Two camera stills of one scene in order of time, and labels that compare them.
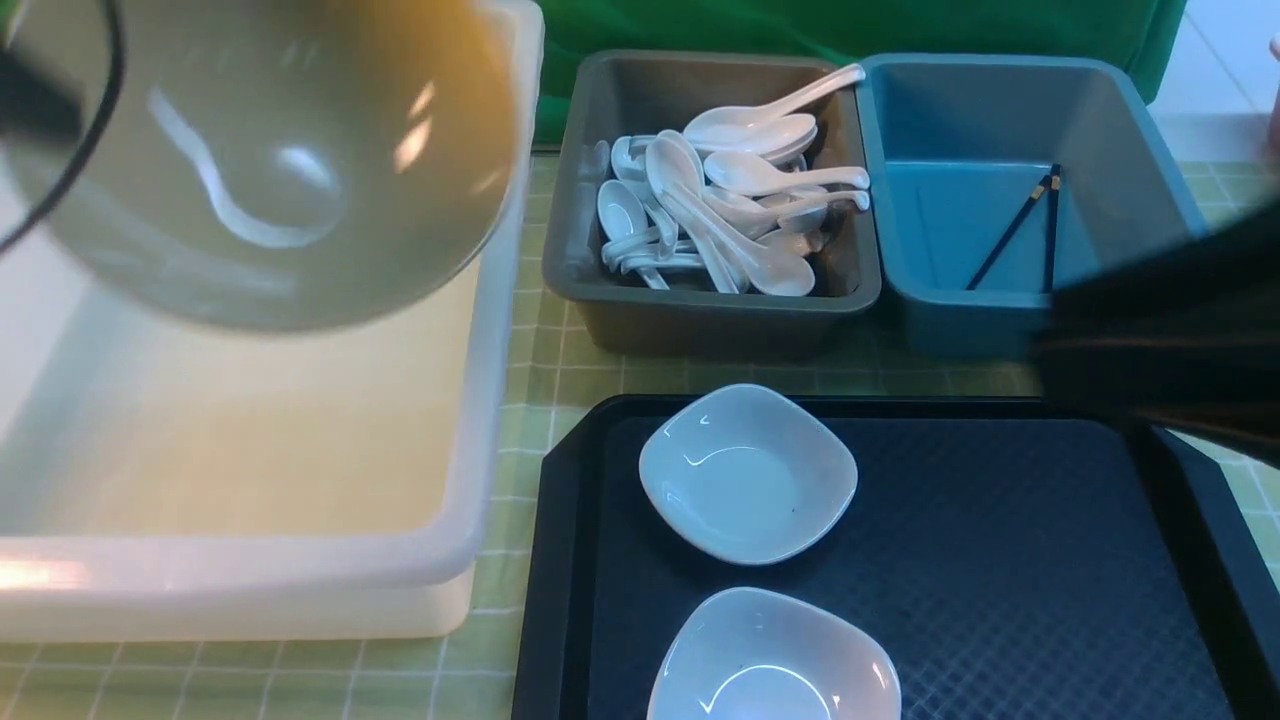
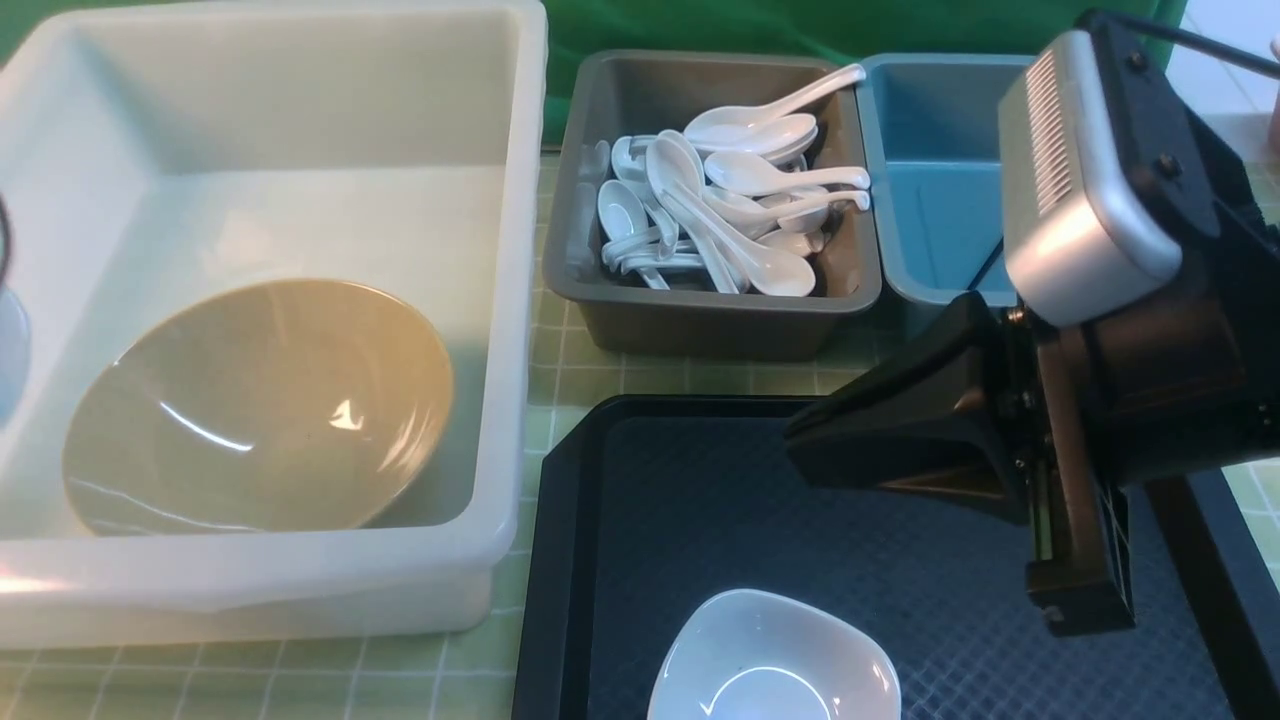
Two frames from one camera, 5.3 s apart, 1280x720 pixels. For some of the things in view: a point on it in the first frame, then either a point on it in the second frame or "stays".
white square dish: (745, 653) stays
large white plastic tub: (332, 480) stays
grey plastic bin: (602, 95) stays
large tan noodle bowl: (273, 164) -> (252, 408)
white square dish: (748, 474) -> (16, 356)
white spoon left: (621, 212) stays
